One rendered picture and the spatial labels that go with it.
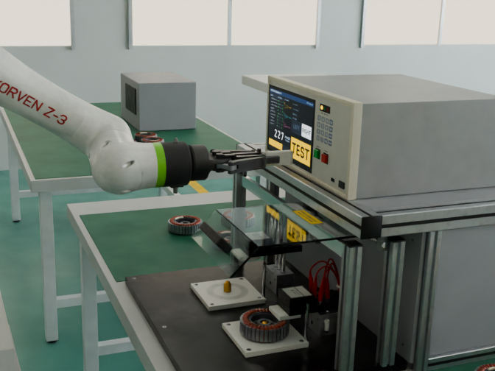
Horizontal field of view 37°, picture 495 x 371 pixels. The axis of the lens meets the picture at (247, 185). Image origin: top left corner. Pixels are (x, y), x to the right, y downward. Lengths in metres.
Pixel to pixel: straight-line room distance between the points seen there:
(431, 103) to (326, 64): 5.38
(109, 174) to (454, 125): 0.74
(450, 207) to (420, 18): 5.94
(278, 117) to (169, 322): 0.56
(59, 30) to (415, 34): 3.37
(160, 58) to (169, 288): 4.55
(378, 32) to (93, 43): 2.68
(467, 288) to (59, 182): 1.89
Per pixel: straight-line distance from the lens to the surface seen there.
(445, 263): 1.60
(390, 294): 1.55
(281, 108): 1.81
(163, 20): 6.34
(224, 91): 6.57
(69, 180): 3.09
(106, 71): 6.27
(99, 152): 1.47
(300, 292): 1.69
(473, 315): 1.71
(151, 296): 1.90
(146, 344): 1.72
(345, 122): 1.53
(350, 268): 1.48
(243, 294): 1.88
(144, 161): 1.46
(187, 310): 1.82
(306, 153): 1.69
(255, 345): 1.64
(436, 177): 1.65
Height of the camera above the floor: 1.55
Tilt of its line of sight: 16 degrees down
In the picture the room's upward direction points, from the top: 2 degrees clockwise
